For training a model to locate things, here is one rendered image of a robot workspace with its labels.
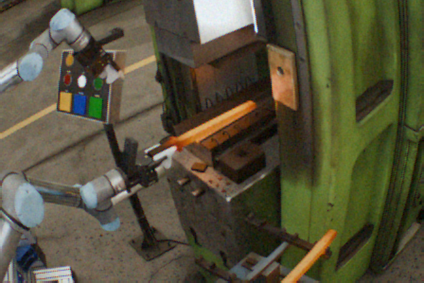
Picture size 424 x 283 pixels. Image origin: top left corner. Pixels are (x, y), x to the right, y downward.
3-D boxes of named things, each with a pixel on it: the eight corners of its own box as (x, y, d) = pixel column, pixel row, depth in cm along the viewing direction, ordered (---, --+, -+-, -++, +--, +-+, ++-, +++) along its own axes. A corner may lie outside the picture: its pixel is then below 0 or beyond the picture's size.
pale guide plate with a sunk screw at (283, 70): (294, 111, 132) (290, 55, 122) (273, 98, 138) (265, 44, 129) (300, 107, 133) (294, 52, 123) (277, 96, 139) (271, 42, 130)
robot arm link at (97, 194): (83, 203, 146) (75, 184, 141) (108, 189, 151) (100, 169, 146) (94, 216, 141) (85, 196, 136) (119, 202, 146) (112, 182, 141)
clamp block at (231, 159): (238, 185, 152) (236, 169, 148) (220, 173, 158) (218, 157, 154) (267, 166, 157) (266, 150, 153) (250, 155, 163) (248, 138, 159)
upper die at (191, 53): (195, 69, 140) (190, 40, 135) (158, 51, 154) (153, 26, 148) (295, 25, 158) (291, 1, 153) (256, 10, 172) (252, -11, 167)
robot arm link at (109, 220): (105, 210, 159) (95, 187, 153) (126, 224, 152) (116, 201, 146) (91, 221, 154) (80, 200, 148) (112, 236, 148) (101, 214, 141)
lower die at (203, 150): (213, 168, 160) (209, 147, 155) (177, 142, 174) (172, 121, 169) (304, 110, 179) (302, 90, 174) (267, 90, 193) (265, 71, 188)
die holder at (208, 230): (239, 274, 173) (227, 199, 147) (182, 229, 199) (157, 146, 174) (337, 200, 198) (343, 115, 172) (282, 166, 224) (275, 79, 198)
